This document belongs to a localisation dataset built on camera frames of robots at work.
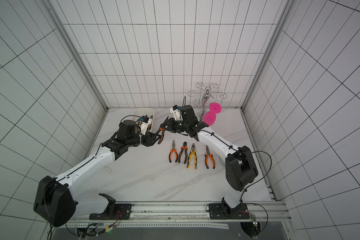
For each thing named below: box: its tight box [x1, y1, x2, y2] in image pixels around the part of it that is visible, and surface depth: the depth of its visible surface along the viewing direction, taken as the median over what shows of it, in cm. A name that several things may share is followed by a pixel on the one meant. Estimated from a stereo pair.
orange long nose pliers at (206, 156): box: [204, 145, 216, 169], surface depth 94 cm
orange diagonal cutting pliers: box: [178, 141, 188, 164], surface depth 97 cm
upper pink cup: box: [209, 102, 222, 114], surface depth 86 cm
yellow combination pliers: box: [187, 143, 198, 170], surface depth 94 cm
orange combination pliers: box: [168, 139, 178, 163], surface depth 97 cm
